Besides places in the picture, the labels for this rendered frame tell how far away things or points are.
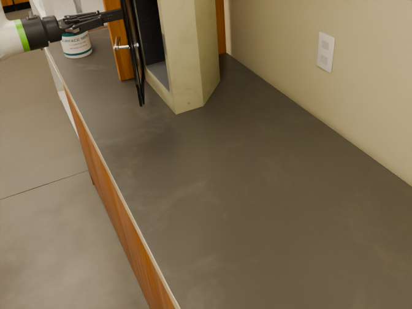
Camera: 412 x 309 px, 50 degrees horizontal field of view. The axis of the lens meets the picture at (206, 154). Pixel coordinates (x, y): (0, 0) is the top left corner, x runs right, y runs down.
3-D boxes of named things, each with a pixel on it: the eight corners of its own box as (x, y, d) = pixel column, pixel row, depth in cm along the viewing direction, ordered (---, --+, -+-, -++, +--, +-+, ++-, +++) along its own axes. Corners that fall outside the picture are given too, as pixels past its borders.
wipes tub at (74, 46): (88, 45, 217) (81, 15, 208) (95, 54, 207) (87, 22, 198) (62, 51, 213) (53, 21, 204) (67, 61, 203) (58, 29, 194)
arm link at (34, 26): (29, 47, 135) (33, 57, 129) (16, 9, 128) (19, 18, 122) (48, 43, 137) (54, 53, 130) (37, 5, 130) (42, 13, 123)
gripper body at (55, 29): (43, 22, 125) (76, 15, 128) (39, 13, 131) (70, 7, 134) (51, 47, 130) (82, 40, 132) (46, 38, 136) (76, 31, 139)
